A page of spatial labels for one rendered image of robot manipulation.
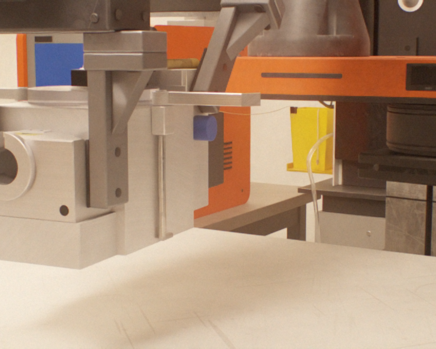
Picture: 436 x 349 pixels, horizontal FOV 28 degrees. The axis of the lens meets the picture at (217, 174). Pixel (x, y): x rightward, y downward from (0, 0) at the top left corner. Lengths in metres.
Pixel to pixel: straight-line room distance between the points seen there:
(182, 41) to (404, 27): 0.58
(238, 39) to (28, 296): 0.25
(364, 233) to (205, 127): 1.59
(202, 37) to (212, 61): 1.34
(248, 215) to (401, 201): 1.05
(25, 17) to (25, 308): 0.23
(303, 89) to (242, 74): 0.08
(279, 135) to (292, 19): 2.57
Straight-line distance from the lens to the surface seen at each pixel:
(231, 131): 2.09
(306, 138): 2.33
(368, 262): 0.80
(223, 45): 0.65
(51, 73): 1.98
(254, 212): 2.10
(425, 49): 2.19
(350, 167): 2.29
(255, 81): 1.06
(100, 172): 0.52
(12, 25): 0.53
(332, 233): 2.23
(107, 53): 0.51
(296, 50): 1.05
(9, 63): 4.47
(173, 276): 0.74
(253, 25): 0.66
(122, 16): 0.51
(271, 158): 3.65
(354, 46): 1.07
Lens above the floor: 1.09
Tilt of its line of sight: 8 degrees down
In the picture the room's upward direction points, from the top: straight up
